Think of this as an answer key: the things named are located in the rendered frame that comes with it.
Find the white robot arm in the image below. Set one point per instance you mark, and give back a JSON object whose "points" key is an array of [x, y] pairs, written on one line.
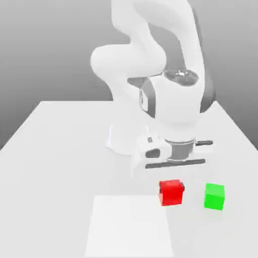
{"points": [[141, 50]]}

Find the small green cube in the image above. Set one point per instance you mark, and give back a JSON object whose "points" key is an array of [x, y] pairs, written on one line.
{"points": [[214, 196]]}

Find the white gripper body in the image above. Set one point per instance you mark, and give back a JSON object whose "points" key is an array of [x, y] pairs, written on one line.
{"points": [[175, 163]]}

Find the small red cube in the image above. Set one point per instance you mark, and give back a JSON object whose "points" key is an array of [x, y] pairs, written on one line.
{"points": [[171, 193]]}

